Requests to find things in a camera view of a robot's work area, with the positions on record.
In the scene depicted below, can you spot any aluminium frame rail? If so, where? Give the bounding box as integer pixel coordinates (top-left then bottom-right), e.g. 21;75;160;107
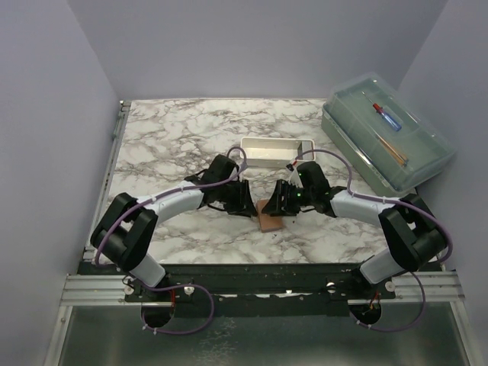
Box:
43;100;131;365

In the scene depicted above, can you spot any tan leather card holder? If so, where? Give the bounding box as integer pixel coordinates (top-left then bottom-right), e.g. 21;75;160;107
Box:
256;200;284;233

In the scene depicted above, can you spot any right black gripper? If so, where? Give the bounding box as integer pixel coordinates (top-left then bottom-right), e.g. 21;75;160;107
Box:
262;179;315;217

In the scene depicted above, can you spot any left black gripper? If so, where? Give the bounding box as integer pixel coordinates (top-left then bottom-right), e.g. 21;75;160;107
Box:
217;178;258;217

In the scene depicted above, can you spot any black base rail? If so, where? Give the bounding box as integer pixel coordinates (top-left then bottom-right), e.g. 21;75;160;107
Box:
63;263;395;321

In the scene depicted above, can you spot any clear green plastic toolbox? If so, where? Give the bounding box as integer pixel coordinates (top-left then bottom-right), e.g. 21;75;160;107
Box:
322;72;455;197

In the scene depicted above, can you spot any white rectangular tray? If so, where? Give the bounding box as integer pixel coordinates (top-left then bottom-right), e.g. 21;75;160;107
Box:
240;136;316;169

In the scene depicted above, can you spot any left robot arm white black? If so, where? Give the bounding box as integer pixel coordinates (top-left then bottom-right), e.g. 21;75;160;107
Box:
90;154;257;301

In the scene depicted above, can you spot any red blue screwdriver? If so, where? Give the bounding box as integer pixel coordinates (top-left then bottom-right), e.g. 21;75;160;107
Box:
361;91;402;132

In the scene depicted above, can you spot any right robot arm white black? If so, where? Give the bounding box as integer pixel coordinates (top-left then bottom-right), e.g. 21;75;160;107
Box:
262;162;448;299

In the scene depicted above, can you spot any orange pencil tool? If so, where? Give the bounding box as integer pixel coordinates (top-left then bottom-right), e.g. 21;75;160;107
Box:
376;134;409;167

